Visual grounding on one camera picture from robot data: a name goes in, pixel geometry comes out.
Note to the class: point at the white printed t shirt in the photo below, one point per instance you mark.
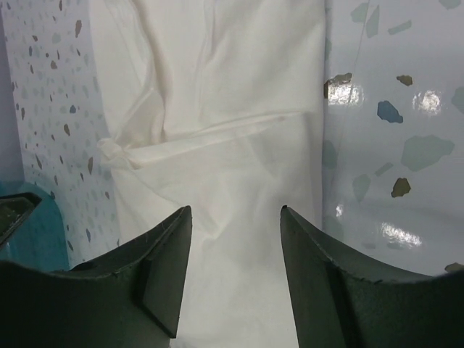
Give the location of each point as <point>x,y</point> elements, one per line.
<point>216,105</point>

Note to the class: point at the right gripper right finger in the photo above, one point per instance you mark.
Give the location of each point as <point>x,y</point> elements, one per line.
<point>341,297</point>

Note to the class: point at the teal transparent plastic bin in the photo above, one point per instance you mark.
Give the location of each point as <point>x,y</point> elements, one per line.
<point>39,242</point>

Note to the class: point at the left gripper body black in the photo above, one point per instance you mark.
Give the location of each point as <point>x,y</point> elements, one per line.
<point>15,210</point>

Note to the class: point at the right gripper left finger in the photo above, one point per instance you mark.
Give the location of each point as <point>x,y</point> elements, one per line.
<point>128,297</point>

